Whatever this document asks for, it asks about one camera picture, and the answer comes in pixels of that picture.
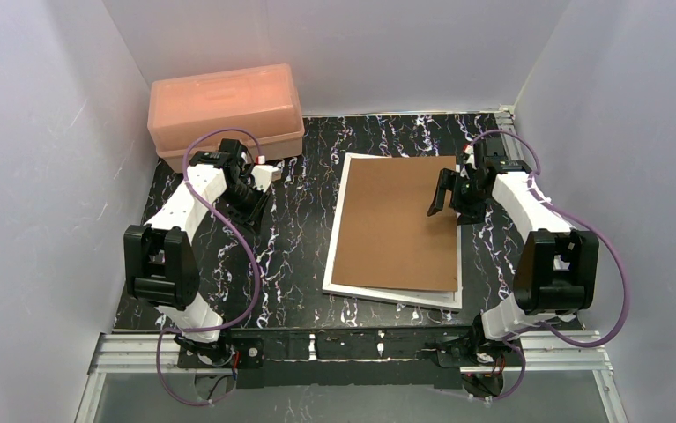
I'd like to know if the brown backing board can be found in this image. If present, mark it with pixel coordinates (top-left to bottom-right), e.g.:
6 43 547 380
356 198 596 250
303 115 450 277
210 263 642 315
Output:
330 154 460 293

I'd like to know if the white picture frame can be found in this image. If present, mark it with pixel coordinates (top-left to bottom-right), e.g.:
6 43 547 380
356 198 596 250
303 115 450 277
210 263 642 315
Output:
321 152 464 312

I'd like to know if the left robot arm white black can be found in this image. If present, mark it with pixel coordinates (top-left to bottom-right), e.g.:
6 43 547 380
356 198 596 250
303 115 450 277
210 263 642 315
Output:
123 138 279 344

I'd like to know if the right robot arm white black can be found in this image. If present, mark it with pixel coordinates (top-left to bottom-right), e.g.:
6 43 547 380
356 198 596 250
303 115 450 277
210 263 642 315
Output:
427 132 599 341

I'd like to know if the pink plastic storage box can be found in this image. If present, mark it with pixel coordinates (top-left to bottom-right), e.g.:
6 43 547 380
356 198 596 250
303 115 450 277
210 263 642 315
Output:
147 63 305 173

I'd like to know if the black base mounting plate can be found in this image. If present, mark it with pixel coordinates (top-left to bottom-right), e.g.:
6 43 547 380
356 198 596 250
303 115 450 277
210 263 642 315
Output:
174 326 522 396

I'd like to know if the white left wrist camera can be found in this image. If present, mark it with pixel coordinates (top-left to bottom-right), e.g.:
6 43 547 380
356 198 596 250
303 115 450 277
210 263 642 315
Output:
250 155 282 191

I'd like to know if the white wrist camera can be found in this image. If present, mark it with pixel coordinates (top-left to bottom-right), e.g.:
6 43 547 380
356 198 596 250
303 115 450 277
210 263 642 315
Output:
459 145 476 177
250 155 282 191

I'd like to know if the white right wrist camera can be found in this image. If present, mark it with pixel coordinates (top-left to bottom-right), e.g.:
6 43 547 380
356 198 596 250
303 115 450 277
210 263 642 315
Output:
459 145 476 177

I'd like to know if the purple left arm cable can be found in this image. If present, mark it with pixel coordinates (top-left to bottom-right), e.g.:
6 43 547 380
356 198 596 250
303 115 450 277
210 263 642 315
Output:
156 128 267 408

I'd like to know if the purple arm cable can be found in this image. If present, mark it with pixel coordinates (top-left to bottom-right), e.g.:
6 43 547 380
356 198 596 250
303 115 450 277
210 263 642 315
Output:
156 128 267 408
439 129 632 404

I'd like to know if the aluminium front rail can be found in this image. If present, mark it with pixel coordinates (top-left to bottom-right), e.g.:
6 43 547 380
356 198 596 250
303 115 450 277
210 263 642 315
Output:
76 333 627 422

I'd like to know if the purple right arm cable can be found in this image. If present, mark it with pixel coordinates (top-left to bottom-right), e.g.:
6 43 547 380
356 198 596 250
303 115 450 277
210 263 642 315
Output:
439 129 632 404

